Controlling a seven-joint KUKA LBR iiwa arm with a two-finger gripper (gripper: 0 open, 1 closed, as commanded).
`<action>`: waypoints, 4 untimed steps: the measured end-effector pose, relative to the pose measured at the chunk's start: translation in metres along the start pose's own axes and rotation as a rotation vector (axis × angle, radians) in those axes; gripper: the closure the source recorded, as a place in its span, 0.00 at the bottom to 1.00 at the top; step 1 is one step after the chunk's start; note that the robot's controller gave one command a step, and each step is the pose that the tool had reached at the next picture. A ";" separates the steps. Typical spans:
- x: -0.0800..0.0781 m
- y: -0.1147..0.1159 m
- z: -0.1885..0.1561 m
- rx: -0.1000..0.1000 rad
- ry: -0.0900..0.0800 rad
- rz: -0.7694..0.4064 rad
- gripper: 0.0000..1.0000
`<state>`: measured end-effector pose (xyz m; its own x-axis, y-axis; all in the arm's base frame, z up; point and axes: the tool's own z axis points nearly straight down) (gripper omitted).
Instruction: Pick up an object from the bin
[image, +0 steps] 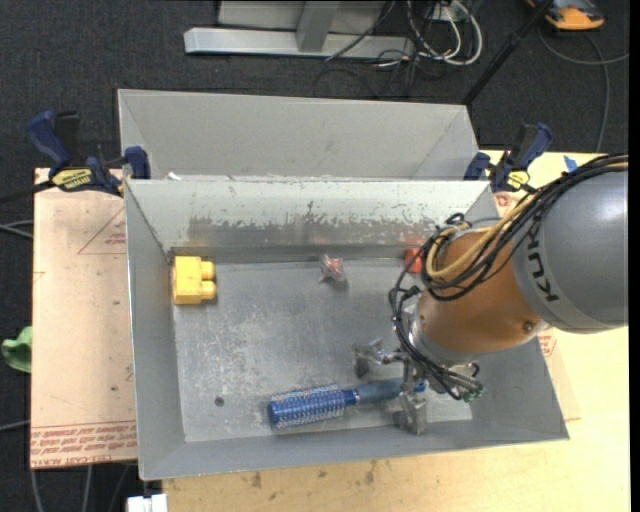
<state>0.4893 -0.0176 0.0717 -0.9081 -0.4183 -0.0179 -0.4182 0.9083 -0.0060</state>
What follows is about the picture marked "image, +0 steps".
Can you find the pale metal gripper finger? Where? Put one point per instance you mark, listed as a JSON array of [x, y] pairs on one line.
[[369, 354], [412, 412]]

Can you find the grey metal bin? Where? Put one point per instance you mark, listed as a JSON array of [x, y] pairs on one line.
[[280, 340]]

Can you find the blue hairbrush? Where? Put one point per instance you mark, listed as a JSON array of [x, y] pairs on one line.
[[310, 406]]

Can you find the yellow toy building block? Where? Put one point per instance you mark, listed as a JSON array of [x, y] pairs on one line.
[[190, 280]]

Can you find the brown cardboard board, red print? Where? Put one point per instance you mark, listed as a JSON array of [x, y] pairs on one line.
[[80, 325]]

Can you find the small orange object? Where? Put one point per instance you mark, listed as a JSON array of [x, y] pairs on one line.
[[412, 261]]

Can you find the red and clear spinning top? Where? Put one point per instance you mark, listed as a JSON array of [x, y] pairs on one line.
[[332, 270]]

